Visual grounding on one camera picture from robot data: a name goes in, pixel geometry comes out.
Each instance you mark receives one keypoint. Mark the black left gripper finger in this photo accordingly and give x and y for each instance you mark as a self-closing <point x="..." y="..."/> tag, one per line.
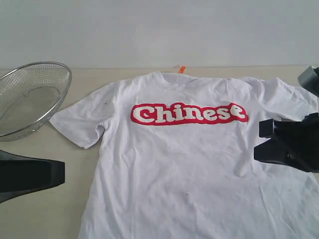
<point x="20" y="175"/>

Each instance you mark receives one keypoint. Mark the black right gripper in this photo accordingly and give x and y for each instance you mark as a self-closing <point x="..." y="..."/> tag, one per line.
<point x="291" y="143"/>

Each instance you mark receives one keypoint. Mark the white shirt with red print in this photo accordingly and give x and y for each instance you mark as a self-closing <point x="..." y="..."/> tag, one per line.
<point x="176" y="160"/>

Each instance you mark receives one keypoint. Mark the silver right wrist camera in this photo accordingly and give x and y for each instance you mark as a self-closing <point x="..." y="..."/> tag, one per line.
<point x="309" y="80"/>

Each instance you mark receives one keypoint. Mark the metal wire mesh basket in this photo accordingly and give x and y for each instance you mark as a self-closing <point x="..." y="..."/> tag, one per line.
<point x="30" y="95"/>

